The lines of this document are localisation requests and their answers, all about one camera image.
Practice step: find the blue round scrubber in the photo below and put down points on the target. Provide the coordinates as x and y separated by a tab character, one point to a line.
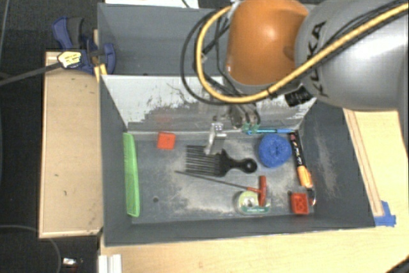
274	151

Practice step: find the green comb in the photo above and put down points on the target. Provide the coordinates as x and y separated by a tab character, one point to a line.
131	176

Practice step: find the pale wood board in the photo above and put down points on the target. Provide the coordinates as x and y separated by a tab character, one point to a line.
72	153

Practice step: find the grey metal bin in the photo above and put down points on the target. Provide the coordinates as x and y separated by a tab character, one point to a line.
159	188

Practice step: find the black and orange marker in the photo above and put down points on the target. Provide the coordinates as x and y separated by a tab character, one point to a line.
300	163

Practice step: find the orange-red cube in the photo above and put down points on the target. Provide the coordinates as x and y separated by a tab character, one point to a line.
166	141

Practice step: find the thin blue pen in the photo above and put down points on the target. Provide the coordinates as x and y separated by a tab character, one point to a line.
271	130

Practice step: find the red block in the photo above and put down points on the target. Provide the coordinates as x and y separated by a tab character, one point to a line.
299	203

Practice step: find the black cylinder on white bracket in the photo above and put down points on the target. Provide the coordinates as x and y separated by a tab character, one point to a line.
298	96

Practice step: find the black pick comb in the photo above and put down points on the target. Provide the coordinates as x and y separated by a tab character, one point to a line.
223	163

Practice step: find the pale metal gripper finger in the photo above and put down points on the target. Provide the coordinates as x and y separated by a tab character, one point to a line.
221	141
213	137

